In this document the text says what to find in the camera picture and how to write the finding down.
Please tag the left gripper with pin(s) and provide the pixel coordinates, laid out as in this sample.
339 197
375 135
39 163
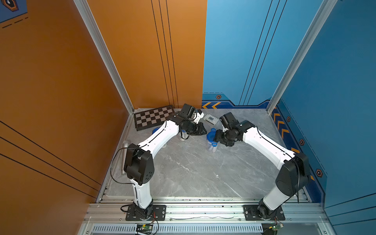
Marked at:
200 127

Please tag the silver metal cylinder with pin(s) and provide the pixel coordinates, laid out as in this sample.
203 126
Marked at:
125 146

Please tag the left green circuit board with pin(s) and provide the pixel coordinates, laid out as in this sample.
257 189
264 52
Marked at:
144 229

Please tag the blue lid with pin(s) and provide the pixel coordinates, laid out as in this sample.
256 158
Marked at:
210 137

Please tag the aluminium rail frame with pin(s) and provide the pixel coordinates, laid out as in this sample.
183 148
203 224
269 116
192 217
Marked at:
188 216

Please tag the green circuit board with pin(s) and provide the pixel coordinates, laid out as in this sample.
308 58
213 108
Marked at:
144 229
269 229

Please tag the right green circuit board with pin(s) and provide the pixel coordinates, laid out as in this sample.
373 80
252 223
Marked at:
269 229

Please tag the clear plastic cup front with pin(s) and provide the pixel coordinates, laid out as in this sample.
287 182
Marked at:
155 130

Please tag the black white checkerboard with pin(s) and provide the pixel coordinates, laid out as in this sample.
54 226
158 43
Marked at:
152 117

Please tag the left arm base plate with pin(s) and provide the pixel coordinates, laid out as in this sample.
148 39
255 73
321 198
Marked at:
135 213

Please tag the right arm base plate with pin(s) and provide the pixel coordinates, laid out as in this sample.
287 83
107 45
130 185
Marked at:
262 213

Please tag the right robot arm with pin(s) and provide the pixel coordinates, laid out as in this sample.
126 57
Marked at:
294 170

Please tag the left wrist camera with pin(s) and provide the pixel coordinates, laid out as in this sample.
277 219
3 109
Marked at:
198 116

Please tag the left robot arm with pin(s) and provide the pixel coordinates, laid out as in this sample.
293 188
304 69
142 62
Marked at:
139 162

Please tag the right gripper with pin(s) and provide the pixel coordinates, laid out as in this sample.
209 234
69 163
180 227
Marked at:
218 138

